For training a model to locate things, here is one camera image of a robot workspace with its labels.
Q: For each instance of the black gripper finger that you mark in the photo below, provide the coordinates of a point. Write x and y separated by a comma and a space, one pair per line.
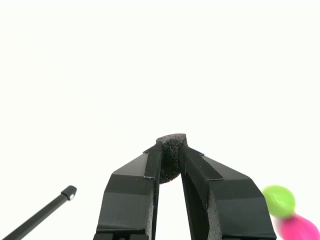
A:
127, 202
230, 205

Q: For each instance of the black foam box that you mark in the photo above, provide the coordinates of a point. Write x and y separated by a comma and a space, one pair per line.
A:
170, 160

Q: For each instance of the green golf ball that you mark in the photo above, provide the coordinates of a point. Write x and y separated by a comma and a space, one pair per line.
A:
278, 201

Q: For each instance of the pink golf ball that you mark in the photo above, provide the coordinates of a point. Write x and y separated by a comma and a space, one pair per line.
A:
300, 228

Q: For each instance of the black rod with cap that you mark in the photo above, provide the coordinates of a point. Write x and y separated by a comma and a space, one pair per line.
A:
37, 217

